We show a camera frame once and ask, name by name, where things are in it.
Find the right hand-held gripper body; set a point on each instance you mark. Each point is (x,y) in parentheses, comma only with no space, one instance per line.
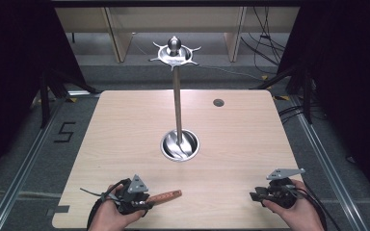
(282,192)

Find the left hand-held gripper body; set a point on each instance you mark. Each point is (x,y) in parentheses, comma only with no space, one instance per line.
(129,199)

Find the steel utensil stand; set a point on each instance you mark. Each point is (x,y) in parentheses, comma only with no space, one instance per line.
(177,106)

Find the person's left hand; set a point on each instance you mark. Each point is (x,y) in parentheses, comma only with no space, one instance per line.
(109,215)

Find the person's right hand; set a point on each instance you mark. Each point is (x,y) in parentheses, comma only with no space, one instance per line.
(297,215)

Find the black tape floor mark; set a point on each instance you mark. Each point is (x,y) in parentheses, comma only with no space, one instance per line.
(65,132)

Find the black metal stand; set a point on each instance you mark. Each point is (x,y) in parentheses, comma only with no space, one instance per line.
(306,96)
(45,96)

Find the black curtain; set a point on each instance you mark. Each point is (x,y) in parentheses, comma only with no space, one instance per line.
(16,80)
(350,80)

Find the light wooden desk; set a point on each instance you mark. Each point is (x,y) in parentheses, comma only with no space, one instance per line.
(173,19)

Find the aluminium floor rail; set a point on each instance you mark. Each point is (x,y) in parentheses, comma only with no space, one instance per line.
(330,170)
(22,170)

